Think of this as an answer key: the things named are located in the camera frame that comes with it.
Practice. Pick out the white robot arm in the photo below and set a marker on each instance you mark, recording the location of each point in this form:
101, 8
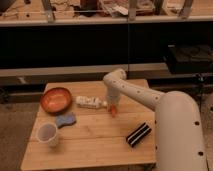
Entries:
179, 139

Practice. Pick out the white plastic bottle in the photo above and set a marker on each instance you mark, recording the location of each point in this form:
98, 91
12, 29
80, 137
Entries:
90, 102

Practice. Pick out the orange wooden bowl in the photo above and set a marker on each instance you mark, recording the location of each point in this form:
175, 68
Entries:
56, 100

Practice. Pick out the wooden table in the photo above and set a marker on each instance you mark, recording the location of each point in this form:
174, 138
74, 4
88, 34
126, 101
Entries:
97, 139

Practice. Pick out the blue sponge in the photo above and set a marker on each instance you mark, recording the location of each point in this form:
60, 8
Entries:
65, 120

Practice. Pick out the black white striped eraser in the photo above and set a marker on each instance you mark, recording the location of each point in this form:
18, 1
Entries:
137, 135

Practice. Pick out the white plastic cup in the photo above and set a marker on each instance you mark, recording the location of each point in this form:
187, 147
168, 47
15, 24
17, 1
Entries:
48, 134

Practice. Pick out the black box on shelf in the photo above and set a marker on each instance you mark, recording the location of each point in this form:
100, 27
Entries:
184, 59

